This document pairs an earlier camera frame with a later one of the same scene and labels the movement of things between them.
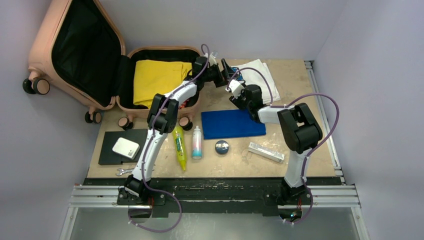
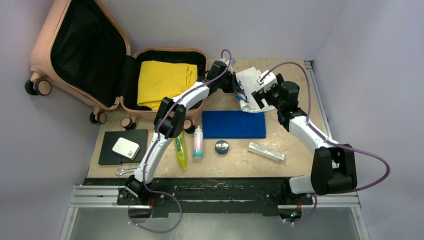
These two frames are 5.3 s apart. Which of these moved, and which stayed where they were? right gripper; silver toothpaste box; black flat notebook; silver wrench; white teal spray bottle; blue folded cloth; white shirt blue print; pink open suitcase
Moved: white shirt blue print; right gripper
Stayed: silver toothpaste box; black flat notebook; blue folded cloth; silver wrench; pink open suitcase; white teal spray bottle
